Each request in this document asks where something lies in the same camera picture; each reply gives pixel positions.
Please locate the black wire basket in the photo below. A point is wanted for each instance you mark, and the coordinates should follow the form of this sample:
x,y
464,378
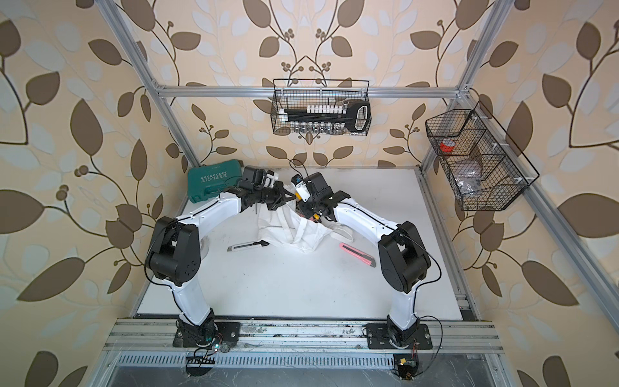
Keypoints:
x,y
297,92
506,171

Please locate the green plastic tool case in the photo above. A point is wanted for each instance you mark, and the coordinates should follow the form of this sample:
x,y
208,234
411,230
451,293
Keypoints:
x,y
208,181

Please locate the clear plastic bag in basket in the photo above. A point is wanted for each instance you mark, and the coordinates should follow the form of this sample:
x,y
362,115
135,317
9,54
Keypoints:
x,y
468,176

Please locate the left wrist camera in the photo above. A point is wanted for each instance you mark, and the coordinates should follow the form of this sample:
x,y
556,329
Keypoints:
x,y
254,178

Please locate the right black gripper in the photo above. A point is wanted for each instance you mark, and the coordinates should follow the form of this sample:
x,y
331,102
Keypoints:
x,y
303,205

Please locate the back black wire basket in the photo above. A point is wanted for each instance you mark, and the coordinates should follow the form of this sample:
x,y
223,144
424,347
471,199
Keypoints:
x,y
297,92

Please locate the pink knife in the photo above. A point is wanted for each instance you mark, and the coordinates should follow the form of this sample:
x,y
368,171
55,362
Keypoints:
x,y
361,256

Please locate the black socket bit holder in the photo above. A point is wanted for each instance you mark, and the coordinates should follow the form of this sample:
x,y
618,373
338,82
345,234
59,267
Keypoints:
x,y
348,117

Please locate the white printed tote pouch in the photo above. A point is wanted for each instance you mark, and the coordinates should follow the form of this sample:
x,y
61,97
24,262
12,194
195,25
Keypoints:
x,y
284,227

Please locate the aluminium front rail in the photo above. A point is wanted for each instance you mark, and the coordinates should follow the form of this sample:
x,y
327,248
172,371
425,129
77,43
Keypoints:
x,y
318,336

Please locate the silver black utility knife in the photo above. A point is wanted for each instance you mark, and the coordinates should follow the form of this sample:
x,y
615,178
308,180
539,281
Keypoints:
x,y
247,245

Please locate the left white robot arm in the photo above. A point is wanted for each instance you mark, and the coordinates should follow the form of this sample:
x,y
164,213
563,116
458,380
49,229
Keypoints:
x,y
174,254

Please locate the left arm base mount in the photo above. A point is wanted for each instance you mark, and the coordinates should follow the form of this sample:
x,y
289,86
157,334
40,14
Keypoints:
x,y
205,334

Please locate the right black wire basket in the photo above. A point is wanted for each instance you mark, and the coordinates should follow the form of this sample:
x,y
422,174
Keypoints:
x,y
506,171

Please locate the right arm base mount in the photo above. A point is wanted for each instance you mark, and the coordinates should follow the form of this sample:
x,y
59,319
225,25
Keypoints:
x,y
399,336

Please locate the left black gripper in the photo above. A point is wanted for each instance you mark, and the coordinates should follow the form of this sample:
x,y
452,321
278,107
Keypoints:
x,y
280,198

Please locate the red item in basket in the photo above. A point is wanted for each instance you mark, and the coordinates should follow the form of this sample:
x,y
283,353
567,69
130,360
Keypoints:
x,y
447,145

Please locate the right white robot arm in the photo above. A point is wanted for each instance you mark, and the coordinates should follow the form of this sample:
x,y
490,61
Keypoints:
x,y
404,261

